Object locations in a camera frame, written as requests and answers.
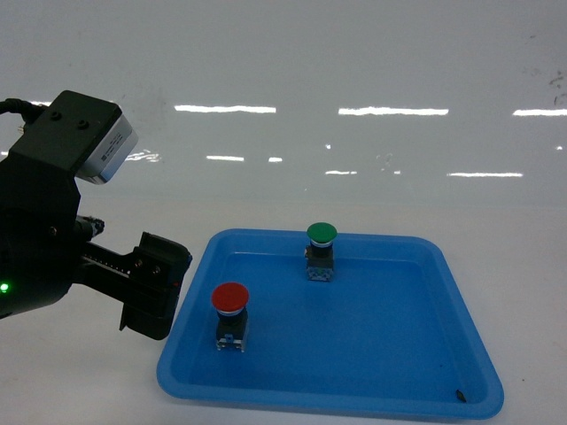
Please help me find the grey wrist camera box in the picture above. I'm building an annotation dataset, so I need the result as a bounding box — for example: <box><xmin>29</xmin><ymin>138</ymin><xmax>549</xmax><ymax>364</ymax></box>
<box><xmin>8</xmin><ymin>90</ymin><xmax>138</xmax><ymax>185</ymax></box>

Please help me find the blue plastic tray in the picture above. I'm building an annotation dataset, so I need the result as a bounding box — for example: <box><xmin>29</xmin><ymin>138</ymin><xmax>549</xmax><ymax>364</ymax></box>
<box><xmin>157</xmin><ymin>229</ymin><xmax>504</xmax><ymax>420</ymax></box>

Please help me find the white whiteboard panel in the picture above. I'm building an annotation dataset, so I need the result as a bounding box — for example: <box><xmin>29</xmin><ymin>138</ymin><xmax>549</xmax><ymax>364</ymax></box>
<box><xmin>1</xmin><ymin>1</ymin><xmax>566</xmax><ymax>208</ymax></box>

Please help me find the green mushroom push button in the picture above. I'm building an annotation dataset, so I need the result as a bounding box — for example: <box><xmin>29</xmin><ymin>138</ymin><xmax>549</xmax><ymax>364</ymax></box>
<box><xmin>304</xmin><ymin>221</ymin><xmax>338</xmax><ymax>282</ymax></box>

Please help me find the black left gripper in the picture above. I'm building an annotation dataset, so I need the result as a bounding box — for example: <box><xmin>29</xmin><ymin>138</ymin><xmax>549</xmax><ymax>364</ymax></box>
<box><xmin>1</xmin><ymin>152</ymin><xmax>192</xmax><ymax>340</ymax></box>

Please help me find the black camera cable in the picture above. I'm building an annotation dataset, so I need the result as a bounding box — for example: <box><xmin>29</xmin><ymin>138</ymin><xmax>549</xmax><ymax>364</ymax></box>
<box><xmin>0</xmin><ymin>97</ymin><xmax>52</xmax><ymax>120</ymax></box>

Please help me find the red mushroom push button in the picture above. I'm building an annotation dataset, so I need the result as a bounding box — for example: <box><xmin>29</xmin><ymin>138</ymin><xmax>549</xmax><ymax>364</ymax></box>
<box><xmin>211</xmin><ymin>282</ymin><xmax>250</xmax><ymax>352</ymax></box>

